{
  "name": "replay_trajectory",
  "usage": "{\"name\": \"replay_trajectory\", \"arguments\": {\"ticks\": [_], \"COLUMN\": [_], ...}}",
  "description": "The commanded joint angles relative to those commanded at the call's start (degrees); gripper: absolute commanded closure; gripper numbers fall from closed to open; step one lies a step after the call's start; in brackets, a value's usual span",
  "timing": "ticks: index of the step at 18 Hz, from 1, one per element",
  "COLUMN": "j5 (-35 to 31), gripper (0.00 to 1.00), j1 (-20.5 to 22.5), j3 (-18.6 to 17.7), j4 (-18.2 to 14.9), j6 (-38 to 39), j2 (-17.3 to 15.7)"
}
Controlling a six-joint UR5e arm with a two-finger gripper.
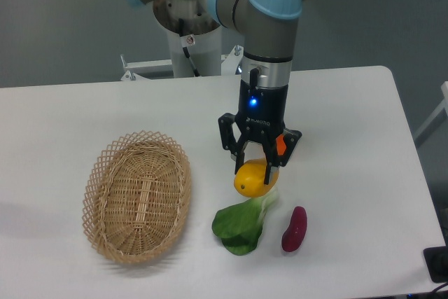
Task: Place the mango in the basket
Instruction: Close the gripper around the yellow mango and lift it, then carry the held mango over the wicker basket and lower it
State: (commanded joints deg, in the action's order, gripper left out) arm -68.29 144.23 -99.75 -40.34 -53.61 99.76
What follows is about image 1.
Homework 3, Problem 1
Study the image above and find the green bok choy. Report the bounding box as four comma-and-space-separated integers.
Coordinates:
211, 187, 279, 256

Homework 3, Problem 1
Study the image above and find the purple sweet potato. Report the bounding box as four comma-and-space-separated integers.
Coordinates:
281, 207, 308, 252

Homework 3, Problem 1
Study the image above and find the white frame at right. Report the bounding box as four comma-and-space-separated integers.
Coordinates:
413, 81, 447, 148

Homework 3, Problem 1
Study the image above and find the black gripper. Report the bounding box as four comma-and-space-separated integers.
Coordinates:
218, 82, 302, 185

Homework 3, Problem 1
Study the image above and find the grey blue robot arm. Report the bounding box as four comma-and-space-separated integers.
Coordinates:
127, 0, 305, 183

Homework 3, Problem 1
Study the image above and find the oval wicker basket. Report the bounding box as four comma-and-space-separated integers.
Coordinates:
82, 131, 191, 264

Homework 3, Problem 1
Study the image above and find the black device at edge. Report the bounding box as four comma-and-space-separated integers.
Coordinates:
423, 246, 447, 283

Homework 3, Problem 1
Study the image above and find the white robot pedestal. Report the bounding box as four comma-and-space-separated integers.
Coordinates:
120, 0, 245, 81

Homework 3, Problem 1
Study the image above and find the yellow mango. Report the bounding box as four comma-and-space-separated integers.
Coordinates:
234, 158, 279, 198

